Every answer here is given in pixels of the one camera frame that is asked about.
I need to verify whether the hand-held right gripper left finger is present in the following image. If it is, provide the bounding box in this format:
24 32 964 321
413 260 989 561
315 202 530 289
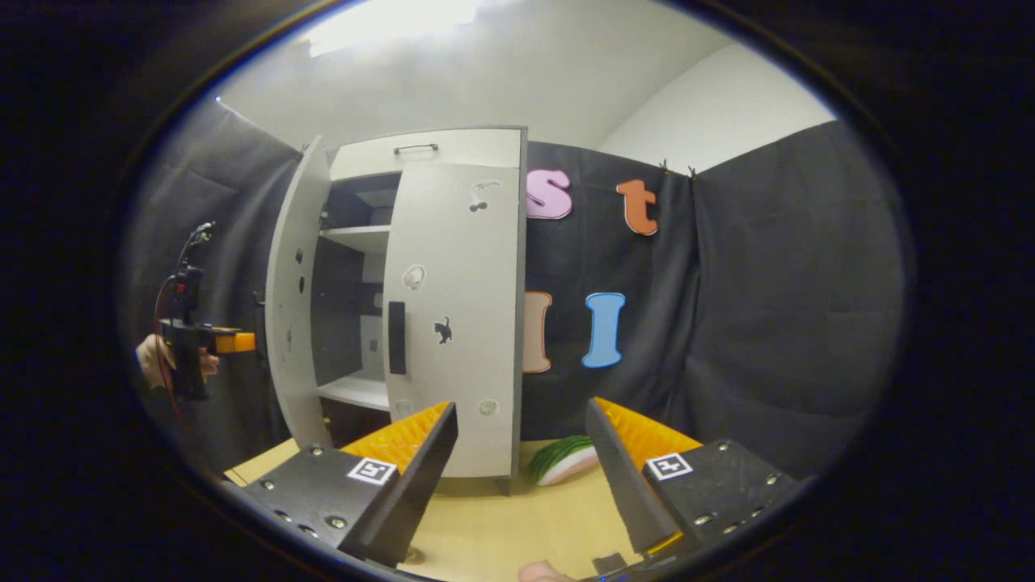
239 402 459 568

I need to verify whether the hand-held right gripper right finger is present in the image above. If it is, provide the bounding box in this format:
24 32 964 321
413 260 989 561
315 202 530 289
584 396 809 559

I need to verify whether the white cabinet door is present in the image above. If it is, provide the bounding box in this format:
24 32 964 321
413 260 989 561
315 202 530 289
382 162 522 479
265 135 334 449

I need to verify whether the white and grey cabinet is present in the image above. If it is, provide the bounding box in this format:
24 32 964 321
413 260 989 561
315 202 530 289
311 125 530 494

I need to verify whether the white cabinet drawer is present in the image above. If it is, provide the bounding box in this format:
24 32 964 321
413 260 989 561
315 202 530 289
329 127 522 181

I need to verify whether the watermelon slice toy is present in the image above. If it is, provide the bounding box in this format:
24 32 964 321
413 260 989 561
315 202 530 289
528 435 601 487

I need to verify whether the black backdrop cloth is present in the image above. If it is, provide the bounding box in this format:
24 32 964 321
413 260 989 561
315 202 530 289
121 97 906 482

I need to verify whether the black door handle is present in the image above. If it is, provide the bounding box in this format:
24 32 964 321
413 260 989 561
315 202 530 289
388 302 407 375

